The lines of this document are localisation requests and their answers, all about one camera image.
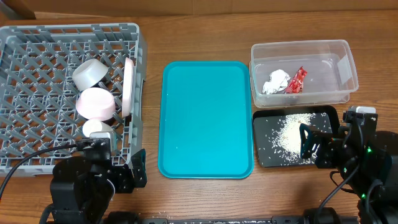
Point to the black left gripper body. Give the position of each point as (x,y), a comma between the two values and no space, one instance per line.
(121,180)

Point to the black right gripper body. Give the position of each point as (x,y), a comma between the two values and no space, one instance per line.
(325,149)

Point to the cream white cup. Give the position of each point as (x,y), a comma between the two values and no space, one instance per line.
(95,125)

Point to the red snack wrapper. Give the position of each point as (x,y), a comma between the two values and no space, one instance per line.
(296,84)

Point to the small pink-white bowl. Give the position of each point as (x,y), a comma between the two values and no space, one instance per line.
(96,103)

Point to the white tissue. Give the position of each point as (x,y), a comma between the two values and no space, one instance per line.
(278,81)

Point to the large white plate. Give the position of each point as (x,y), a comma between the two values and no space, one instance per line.
(127,87)

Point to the grey-white bowl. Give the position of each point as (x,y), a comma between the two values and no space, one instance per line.
(89,73)

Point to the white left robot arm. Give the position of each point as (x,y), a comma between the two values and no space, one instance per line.
(82,187)

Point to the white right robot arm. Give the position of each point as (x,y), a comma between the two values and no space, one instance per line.
(365,158)

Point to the black waste tray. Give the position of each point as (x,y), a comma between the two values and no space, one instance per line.
(329,110)

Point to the pile of rice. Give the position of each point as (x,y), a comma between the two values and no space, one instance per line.
(278,138)

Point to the clear plastic bin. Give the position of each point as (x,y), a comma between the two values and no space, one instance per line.
(331,72)

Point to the teal plastic tray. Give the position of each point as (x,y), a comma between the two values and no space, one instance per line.
(205,125)

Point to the grey dish rack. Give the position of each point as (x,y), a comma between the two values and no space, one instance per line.
(39,122)

